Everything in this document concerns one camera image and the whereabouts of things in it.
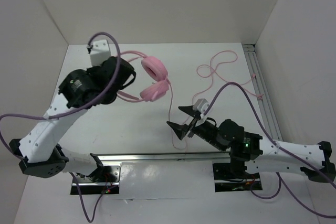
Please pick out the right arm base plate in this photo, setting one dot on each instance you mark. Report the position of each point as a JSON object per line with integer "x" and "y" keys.
{"x": 226, "y": 181}

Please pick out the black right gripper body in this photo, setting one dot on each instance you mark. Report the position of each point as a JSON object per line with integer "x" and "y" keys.
{"x": 204, "y": 130}

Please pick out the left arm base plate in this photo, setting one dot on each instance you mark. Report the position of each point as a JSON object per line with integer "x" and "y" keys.
{"x": 108, "y": 182}

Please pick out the aluminium side rail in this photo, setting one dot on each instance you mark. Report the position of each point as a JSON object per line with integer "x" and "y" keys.
{"x": 265, "y": 105}

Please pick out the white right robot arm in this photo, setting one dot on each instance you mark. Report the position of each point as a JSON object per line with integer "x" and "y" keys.
{"x": 251, "y": 153}

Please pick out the pink headphones with cable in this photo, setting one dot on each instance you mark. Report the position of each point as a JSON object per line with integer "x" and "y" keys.
{"x": 161, "y": 85}

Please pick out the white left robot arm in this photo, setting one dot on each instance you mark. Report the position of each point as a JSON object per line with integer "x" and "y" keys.
{"x": 40, "y": 152}

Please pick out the aluminium front rail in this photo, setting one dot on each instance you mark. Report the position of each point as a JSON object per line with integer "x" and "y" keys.
{"x": 215, "y": 157}

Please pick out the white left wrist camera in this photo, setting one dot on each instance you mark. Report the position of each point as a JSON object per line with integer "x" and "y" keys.
{"x": 98, "y": 52}

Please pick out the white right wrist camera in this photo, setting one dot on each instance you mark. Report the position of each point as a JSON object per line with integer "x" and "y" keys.
{"x": 200, "y": 107}

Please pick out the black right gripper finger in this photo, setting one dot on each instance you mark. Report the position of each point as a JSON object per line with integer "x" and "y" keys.
{"x": 181, "y": 131}
{"x": 190, "y": 111}

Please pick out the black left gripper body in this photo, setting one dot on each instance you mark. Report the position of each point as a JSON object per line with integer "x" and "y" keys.
{"x": 112, "y": 98}

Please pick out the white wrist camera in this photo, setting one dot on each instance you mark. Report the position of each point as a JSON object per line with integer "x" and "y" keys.
{"x": 98, "y": 52}
{"x": 200, "y": 107}

